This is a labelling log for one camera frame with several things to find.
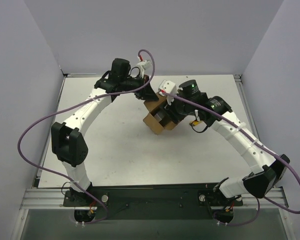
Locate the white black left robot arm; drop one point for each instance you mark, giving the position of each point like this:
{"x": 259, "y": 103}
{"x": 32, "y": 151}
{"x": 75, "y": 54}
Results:
{"x": 67, "y": 138}

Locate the brown cardboard express box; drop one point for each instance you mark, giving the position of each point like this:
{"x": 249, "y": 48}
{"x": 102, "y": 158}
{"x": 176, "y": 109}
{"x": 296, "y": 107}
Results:
{"x": 153, "y": 108}

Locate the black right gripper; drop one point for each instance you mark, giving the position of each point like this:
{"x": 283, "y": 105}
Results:
{"x": 172, "y": 111}

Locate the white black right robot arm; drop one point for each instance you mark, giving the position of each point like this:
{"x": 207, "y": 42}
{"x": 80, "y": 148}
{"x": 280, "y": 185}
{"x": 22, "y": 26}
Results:
{"x": 187, "y": 100}

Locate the yellow utility knife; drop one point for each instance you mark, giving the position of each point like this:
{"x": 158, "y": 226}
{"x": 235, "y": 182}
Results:
{"x": 195, "y": 122}

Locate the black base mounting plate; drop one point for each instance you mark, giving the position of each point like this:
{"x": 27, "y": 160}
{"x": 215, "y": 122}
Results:
{"x": 189, "y": 211}

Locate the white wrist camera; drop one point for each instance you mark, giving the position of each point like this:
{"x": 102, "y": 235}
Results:
{"x": 168, "y": 89}
{"x": 143, "y": 66}

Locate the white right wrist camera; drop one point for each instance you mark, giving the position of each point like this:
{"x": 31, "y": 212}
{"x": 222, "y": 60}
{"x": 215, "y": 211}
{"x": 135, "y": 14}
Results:
{"x": 168, "y": 89}

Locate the aluminium front frame rail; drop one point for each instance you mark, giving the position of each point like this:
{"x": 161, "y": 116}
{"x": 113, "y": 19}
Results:
{"x": 54, "y": 199}

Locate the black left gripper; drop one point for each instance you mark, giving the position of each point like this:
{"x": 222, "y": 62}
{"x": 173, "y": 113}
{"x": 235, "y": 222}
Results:
{"x": 145, "y": 87}

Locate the dark grey inner product box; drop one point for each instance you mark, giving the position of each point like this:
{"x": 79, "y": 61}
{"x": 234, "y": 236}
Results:
{"x": 161, "y": 117}

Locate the aluminium table edge rail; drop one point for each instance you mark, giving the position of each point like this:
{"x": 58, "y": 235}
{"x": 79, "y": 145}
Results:
{"x": 243, "y": 111}

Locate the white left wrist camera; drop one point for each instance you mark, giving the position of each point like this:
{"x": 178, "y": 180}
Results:
{"x": 143, "y": 66}

